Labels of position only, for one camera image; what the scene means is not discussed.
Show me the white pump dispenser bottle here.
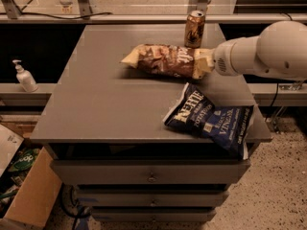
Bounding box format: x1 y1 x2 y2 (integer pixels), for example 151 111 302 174
12 59 38 92

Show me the black cable on rail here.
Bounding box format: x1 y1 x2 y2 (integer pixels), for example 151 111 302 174
0 11 113 20

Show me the orange soda can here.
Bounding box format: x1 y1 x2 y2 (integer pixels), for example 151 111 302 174
184 11 205 48

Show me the brown chip bag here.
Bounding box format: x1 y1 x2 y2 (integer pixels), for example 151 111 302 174
121 44 203 80

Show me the green snack package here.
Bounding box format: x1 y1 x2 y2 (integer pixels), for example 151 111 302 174
9 149 40 173

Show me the blue Kettle chip bag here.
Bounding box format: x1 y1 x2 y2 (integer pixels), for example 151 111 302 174
163 83 254 160

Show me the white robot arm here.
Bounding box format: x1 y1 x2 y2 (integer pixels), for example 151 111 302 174
193 21 307 81

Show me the cardboard box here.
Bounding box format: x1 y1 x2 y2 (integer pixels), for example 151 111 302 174
0 125 61 230

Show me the grey drawer cabinet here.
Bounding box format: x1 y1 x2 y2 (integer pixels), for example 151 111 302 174
30 23 273 223

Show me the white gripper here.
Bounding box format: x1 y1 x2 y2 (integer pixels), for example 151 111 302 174
192 41 238 80

